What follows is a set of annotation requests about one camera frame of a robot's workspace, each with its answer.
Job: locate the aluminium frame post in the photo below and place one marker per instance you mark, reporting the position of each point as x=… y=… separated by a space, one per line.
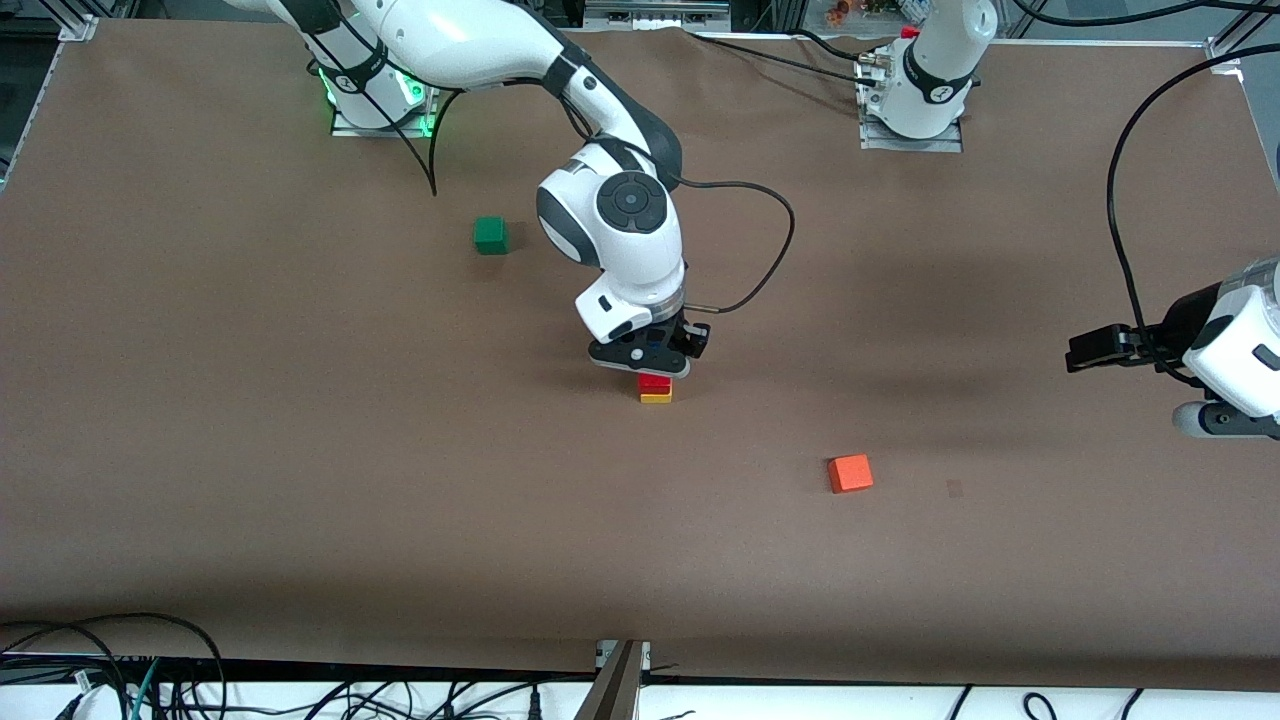
x=612 y=685

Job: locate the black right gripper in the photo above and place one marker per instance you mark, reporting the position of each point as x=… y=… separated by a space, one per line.
x=682 y=334

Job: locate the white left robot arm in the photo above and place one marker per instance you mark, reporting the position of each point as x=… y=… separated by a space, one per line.
x=940 y=60

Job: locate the orange wooden block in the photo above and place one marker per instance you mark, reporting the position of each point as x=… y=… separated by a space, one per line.
x=850 y=473

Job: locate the grey metal rail device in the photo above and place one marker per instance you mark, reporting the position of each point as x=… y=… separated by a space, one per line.
x=655 y=14

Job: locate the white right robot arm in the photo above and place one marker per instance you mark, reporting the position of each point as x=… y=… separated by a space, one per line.
x=620 y=250

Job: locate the white lower shelf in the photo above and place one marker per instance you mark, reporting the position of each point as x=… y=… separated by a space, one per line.
x=800 y=705

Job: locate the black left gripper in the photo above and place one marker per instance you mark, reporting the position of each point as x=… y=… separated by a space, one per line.
x=1178 y=327

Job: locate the yellow wooden block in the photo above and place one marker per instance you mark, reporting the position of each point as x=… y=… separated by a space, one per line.
x=655 y=398

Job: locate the metal table corner bracket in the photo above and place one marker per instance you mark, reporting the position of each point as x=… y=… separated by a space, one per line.
x=1222 y=52
x=78 y=28

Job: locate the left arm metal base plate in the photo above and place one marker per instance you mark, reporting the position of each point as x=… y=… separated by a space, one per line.
x=915 y=143

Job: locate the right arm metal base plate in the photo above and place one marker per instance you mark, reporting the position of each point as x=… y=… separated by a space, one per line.
x=385 y=128

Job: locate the red wooden block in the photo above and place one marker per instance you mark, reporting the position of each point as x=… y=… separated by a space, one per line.
x=654 y=382

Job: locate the green wooden block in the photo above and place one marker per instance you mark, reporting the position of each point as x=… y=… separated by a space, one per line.
x=490 y=235

